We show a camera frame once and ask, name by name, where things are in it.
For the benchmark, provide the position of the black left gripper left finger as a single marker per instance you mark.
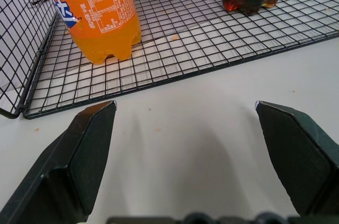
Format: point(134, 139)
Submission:
point(63, 171)

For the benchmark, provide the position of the orange soda bottle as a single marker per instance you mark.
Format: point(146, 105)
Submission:
point(98, 14)

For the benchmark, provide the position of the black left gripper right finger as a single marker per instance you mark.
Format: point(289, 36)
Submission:
point(299, 160)

